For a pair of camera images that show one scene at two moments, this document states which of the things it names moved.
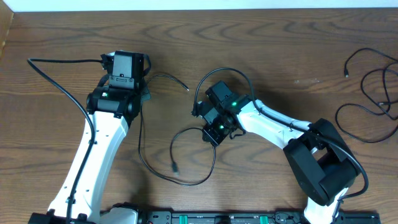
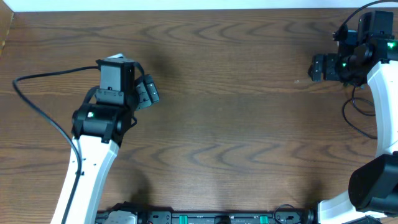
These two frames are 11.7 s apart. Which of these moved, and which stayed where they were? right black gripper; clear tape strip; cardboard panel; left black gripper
Moved: right black gripper; left black gripper
Stayed: cardboard panel; clear tape strip
